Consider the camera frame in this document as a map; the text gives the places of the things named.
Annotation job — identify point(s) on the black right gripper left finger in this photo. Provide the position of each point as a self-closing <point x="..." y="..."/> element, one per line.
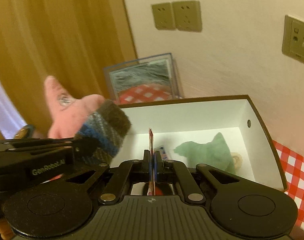
<point x="146" y="164"/>

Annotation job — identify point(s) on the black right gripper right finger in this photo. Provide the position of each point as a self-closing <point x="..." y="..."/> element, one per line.
<point x="158" y="167"/>

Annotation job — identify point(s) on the thin red card packet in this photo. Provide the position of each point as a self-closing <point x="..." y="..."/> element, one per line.
<point x="151" y="188"/>

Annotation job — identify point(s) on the grey striped knit sock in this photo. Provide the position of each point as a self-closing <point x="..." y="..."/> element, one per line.
<point x="101" y="136"/>

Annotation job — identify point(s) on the colourful small card packet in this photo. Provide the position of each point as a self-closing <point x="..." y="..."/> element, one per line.
<point x="163" y="152"/>

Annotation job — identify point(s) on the dark glass jar green lid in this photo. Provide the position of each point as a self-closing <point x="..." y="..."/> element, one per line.
<point x="27" y="131"/>

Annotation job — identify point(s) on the sheer lilac curtain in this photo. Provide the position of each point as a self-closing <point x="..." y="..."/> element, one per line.
<point x="11" y="120"/>

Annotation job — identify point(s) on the green cloth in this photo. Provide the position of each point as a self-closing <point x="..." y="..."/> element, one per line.
<point x="215" y="153"/>

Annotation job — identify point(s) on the pink starfish plush toy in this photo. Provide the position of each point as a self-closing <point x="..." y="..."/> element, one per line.
<point x="67" y="113"/>

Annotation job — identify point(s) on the brown cardboard box white inside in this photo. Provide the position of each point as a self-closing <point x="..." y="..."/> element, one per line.
<point x="174" y="122"/>

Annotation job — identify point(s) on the framed grey picture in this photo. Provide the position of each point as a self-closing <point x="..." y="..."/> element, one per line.
<point x="147" y="79"/>

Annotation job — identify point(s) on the red white checkered tablecloth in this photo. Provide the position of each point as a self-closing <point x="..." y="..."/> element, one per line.
<point x="293" y="166"/>

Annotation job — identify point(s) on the orange brown curtain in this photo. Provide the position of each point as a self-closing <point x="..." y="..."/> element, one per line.
<point x="73" y="40"/>

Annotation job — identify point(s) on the beige double wall socket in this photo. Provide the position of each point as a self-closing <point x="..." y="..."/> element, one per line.
<point x="180" y="15"/>

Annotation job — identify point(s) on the beige data wall socket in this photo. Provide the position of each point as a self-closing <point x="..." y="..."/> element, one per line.
<point x="293" y="38"/>

